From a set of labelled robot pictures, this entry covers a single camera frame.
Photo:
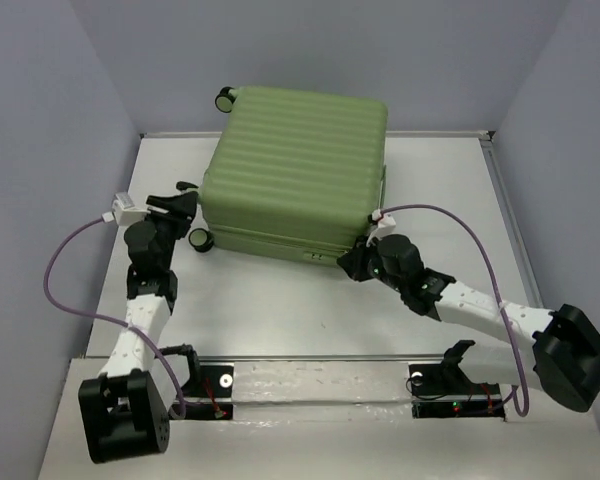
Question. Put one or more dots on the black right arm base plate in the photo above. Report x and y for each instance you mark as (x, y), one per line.
(444, 392)

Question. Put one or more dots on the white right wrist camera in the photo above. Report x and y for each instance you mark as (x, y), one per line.
(381, 225)

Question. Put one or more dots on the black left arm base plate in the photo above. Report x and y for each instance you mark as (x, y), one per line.
(211, 398)

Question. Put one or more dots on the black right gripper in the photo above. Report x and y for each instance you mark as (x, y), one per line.
(353, 260)

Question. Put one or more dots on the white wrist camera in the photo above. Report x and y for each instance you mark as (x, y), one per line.
(123, 211)
(381, 225)

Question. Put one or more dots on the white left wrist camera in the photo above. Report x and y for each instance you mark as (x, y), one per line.
(123, 211)

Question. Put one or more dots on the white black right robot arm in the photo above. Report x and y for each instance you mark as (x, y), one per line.
(554, 351)

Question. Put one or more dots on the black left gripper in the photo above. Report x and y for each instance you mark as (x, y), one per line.
(180, 210)

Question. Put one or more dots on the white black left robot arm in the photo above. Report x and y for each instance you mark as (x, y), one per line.
(125, 410)

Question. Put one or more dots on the light green hard suitcase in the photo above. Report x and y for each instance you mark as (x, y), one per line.
(294, 174)

